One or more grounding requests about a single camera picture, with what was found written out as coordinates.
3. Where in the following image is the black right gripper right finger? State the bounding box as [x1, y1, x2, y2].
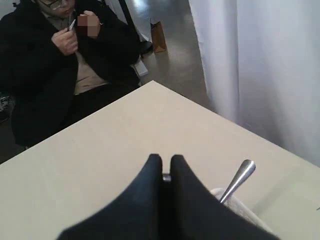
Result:
[170, 155, 277, 240]

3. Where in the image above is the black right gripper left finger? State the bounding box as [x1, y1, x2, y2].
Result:
[58, 154, 163, 240]

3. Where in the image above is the steel cutlery handle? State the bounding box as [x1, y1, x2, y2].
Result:
[219, 159, 256, 204]
[162, 173, 172, 183]

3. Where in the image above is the cream ceramic bowl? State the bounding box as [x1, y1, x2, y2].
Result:
[223, 195, 273, 234]

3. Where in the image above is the white backdrop curtain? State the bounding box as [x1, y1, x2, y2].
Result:
[189, 0, 320, 165]

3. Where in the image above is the black metal stand pole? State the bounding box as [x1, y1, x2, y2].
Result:
[118, 0, 153, 57]

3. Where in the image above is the person in black coat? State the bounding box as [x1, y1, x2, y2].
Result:
[0, 0, 140, 148]

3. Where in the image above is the brown paper bag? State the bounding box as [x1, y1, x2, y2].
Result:
[150, 21, 167, 53]

